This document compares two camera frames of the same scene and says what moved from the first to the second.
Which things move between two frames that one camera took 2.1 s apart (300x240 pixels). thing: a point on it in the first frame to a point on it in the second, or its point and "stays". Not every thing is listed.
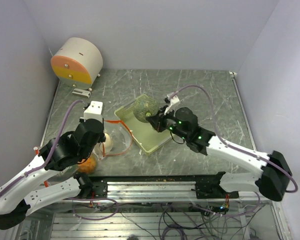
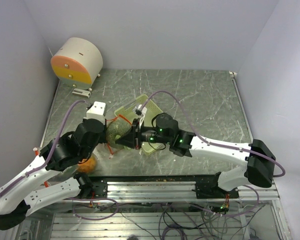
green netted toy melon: [144, 106] to [116, 127]
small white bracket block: [82, 92] stays
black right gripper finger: [156, 122] to [127, 140]
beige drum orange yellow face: [78, 62] stays
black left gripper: [101, 138] stays
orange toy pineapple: [88, 166] stays
